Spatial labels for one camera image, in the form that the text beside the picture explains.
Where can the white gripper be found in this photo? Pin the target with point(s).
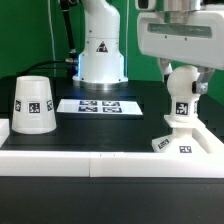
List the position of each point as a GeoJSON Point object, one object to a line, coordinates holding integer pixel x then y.
{"type": "Point", "coordinates": [199, 42]}

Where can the white lamp bulb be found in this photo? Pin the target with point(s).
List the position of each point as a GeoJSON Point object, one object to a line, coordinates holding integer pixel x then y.
{"type": "Point", "coordinates": [184, 100]}

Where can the white lamp base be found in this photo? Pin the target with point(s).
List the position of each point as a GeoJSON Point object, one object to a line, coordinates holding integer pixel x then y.
{"type": "Point", "coordinates": [180, 141]}

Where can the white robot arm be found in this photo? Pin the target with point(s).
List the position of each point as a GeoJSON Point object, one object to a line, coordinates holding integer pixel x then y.
{"type": "Point", "coordinates": [100, 64]}

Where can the white lamp shade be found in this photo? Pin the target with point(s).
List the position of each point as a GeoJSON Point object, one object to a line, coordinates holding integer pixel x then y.
{"type": "Point", "coordinates": [33, 111]}

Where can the white marker sheet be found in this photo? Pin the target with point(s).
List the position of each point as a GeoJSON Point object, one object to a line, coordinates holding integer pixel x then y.
{"type": "Point", "coordinates": [99, 107]}

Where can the white right fence wall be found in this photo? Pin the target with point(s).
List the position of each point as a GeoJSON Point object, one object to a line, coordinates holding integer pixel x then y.
{"type": "Point", "coordinates": [208, 141]}

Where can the white fence wall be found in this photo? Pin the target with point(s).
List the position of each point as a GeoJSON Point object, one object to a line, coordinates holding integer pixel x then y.
{"type": "Point", "coordinates": [4, 130]}
{"type": "Point", "coordinates": [99, 164]}
{"type": "Point", "coordinates": [208, 141]}

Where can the white front fence wall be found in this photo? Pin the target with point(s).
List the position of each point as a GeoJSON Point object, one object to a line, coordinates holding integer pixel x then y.
{"type": "Point", "coordinates": [99, 164]}

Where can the white left fence wall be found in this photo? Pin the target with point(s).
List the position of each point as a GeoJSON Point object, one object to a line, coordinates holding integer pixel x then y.
{"type": "Point", "coordinates": [4, 130]}

